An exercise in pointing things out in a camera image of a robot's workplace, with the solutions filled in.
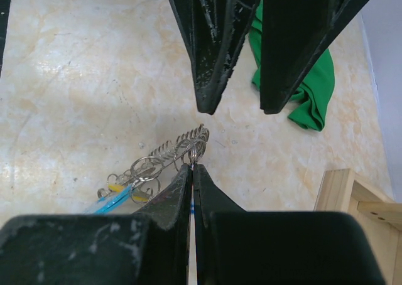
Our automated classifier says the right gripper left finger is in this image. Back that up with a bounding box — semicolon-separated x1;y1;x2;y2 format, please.
1;164;192;284

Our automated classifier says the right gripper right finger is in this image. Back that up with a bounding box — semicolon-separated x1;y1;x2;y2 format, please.
193;164;385;284

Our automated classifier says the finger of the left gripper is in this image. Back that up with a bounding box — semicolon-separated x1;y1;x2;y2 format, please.
260;0;370;114
161;0;264;116

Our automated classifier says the yellow key tag with key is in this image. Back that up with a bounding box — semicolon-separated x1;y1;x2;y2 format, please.
108;184;151;203

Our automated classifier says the green cloth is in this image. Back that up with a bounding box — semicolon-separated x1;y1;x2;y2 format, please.
249;1;335;132

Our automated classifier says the wooden clothes rack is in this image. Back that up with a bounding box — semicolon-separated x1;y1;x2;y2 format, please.
314;169;401;284

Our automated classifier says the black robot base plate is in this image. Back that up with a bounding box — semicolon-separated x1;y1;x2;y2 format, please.
0;0;11;71

